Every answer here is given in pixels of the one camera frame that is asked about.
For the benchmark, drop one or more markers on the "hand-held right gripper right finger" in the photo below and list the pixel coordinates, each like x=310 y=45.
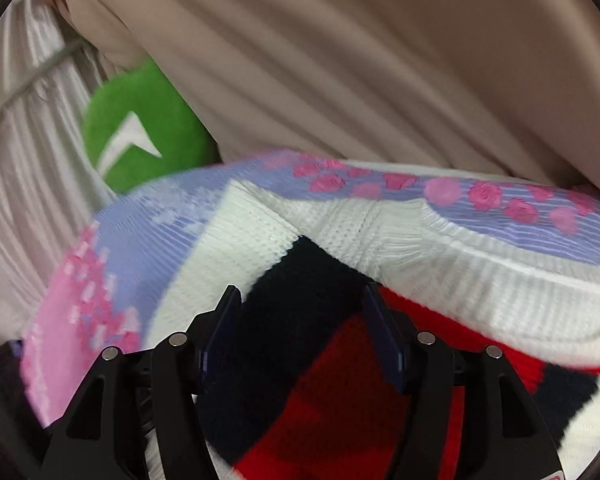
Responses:
x=386 y=345

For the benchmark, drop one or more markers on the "beige cloth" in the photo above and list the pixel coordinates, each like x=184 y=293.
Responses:
x=360 y=60

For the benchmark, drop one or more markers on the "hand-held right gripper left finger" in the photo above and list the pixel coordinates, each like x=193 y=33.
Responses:
x=219 y=340

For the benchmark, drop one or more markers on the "lilac pink floral sock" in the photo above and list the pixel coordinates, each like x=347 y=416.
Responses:
x=330 y=240

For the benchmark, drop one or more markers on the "white pleated cloth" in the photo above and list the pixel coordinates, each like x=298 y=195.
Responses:
x=25 y=160

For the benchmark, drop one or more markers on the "red navy white knit sock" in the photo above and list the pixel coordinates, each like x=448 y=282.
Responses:
x=305 y=370

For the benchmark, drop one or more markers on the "green plush toy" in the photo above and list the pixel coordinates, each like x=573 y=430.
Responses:
x=150 y=125

